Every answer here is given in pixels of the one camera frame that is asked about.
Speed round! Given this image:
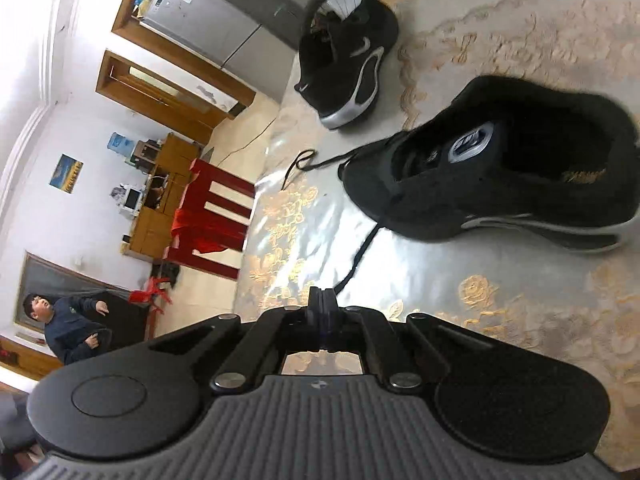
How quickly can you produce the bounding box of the wall poster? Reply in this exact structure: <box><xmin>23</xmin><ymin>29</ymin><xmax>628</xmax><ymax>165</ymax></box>
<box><xmin>49</xmin><ymin>153</ymin><xmax>85</xmax><ymax>193</ymax></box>

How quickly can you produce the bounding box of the black sneaker with lace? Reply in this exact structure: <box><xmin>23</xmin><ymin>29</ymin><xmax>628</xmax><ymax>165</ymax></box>
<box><xmin>337</xmin><ymin>75</ymin><xmax>640</xmax><ymax>257</ymax></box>

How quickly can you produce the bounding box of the bicycle wheel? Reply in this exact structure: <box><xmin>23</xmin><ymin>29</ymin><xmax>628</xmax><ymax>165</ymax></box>
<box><xmin>301</xmin><ymin>0</ymin><xmax>373</xmax><ymax>36</ymax></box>

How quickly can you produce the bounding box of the wooden desk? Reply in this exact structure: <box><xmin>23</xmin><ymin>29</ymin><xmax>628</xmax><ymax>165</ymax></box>
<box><xmin>120</xmin><ymin>132</ymin><xmax>213</xmax><ymax>261</ymax></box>

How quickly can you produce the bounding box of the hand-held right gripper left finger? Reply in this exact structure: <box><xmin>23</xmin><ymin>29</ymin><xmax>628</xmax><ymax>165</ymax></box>
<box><xmin>146</xmin><ymin>286</ymin><xmax>325</xmax><ymax>394</ymax></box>

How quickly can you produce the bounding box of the small white monitor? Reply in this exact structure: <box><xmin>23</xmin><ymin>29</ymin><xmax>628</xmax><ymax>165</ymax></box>
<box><xmin>119</xmin><ymin>185</ymin><xmax>145</xmax><ymax>217</ymax></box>

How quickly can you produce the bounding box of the black sneaker with silver sole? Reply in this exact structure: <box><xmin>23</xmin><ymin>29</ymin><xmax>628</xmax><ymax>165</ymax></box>
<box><xmin>293</xmin><ymin>0</ymin><xmax>401</xmax><ymax>132</ymax></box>

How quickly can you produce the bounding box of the red plastic stool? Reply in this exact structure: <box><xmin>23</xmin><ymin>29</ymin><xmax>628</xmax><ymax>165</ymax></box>
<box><xmin>128</xmin><ymin>276</ymin><xmax>173</xmax><ymax>313</ymax></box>

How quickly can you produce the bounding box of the silver refrigerator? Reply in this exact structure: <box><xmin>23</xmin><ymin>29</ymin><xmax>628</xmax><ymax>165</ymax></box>
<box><xmin>139</xmin><ymin>0</ymin><xmax>321</xmax><ymax>106</ymax></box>

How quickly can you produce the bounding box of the floral lace tablecloth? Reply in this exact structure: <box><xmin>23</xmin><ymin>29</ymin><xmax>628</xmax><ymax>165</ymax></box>
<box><xmin>232</xmin><ymin>0</ymin><xmax>640</xmax><ymax>472</ymax></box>

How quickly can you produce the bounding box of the red chair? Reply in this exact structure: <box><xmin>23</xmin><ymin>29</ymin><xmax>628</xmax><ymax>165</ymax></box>
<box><xmin>165</xmin><ymin>157</ymin><xmax>257</xmax><ymax>282</ymax></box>

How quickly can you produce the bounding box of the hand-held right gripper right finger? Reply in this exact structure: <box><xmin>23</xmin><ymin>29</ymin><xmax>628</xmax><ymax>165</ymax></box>
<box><xmin>323</xmin><ymin>287</ymin><xmax>495</xmax><ymax>394</ymax></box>

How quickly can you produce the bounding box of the blue water dispenser bottle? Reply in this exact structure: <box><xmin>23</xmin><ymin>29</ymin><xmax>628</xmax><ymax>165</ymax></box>
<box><xmin>107</xmin><ymin>131</ymin><xmax>135</xmax><ymax>156</ymax></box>

